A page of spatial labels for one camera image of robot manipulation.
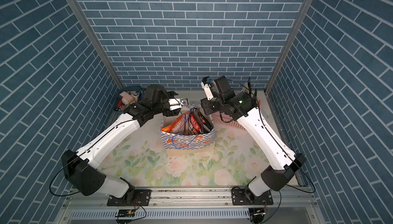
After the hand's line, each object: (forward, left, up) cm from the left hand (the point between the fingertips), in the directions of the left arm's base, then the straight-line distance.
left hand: (181, 98), depth 78 cm
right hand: (-7, -13, +5) cm, 16 cm away
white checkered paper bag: (-20, 0, -12) cm, 23 cm away
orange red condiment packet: (-11, +1, -11) cm, 15 cm away
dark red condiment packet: (-12, -9, -5) cm, 16 cm away
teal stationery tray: (+22, +43, -22) cm, 53 cm away
